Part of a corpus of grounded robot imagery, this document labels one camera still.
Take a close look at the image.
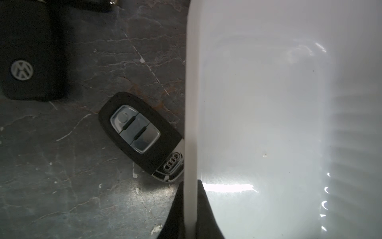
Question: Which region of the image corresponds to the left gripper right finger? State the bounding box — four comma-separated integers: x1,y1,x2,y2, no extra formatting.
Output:
196,180,224,239

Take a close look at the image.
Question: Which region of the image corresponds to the white storage box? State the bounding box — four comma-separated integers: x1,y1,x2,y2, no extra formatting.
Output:
185,1,382,239

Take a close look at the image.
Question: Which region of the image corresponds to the black key with buttons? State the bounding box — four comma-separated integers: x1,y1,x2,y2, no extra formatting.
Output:
98,92,185,183

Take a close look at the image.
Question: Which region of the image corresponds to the black VW key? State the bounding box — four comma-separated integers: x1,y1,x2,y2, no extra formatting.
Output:
1,1,66,102

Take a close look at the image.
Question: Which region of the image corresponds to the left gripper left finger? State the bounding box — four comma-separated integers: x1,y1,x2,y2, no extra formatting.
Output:
157,182,185,239

